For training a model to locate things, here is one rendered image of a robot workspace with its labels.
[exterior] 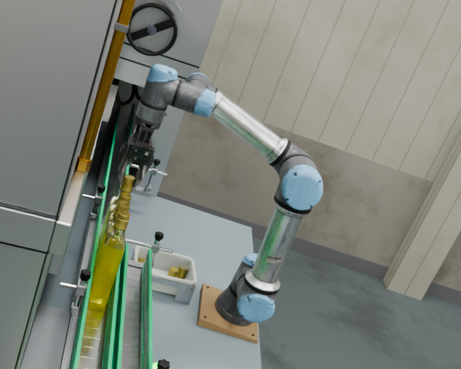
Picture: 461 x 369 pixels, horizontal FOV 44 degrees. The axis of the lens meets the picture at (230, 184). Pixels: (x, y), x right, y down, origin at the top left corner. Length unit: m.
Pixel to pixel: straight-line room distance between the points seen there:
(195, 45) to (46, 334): 1.43
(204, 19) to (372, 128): 2.15
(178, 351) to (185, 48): 1.29
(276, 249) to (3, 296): 0.91
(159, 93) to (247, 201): 2.91
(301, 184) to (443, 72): 2.88
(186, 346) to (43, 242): 0.97
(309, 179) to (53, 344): 0.79
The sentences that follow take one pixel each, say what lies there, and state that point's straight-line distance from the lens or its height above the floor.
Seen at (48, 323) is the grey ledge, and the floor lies 0.88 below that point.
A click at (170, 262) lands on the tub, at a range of 2.11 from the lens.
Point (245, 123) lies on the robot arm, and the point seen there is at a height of 1.44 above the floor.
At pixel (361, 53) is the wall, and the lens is 4.18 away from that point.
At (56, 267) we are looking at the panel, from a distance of 1.55.
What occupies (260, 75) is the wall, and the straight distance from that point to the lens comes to 4.11.
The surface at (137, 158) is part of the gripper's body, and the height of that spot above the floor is 1.28.
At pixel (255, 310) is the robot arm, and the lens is 1.80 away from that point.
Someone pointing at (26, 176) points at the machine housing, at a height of 1.46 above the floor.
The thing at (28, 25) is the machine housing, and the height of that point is 1.68.
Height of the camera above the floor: 1.85
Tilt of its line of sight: 20 degrees down
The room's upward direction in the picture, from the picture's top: 21 degrees clockwise
